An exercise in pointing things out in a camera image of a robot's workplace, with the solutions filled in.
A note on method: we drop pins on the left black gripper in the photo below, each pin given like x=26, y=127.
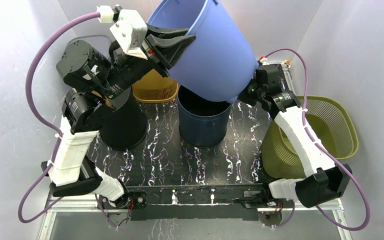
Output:
x=170, y=43

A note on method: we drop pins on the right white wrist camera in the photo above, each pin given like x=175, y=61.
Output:
x=263, y=61

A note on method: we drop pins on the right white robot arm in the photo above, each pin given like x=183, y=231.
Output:
x=323, y=179

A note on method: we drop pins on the orange mesh waste basket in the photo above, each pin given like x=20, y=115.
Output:
x=154, y=89

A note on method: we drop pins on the olive green mesh basket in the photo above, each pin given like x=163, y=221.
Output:
x=329, y=123

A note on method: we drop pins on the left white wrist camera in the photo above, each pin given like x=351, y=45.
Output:
x=129, y=31

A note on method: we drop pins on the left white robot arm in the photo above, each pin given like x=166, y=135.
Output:
x=99, y=103

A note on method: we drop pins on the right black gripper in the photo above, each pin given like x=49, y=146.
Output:
x=247, y=97

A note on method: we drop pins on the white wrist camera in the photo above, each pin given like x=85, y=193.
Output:
x=129, y=31
x=263, y=61

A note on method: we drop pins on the dark navy bin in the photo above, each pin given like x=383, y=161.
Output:
x=202, y=123

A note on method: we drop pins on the blue plastic bin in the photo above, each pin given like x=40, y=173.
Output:
x=220, y=62

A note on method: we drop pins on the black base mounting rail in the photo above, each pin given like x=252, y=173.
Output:
x=231, y=201

